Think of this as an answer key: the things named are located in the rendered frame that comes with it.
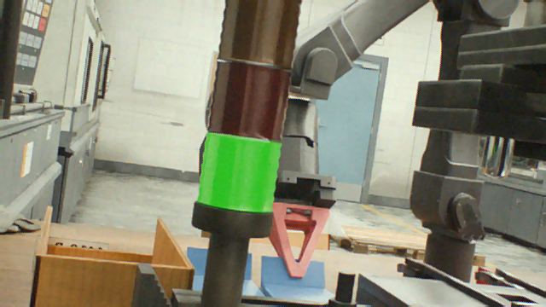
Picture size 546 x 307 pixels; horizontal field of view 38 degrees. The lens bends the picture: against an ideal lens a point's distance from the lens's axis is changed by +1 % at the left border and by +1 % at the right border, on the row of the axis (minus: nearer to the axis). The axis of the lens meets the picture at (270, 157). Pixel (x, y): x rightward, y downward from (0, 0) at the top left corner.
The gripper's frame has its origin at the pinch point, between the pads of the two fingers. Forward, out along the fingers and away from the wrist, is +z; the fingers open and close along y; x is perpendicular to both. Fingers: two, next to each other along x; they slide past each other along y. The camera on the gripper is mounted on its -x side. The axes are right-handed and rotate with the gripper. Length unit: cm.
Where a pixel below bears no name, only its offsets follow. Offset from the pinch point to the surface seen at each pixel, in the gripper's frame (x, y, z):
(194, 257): -10.9, -0.5, -0.6
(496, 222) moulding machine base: 502, -748, -335
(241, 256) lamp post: -15.9, 41.6, 13.4
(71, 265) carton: -23.5, 18.3, 7.1
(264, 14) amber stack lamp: -17, 48, 4
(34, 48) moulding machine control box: -33, -60, -60
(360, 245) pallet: 223, -521, -201
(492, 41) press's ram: 4.7, 34.5, -7.5
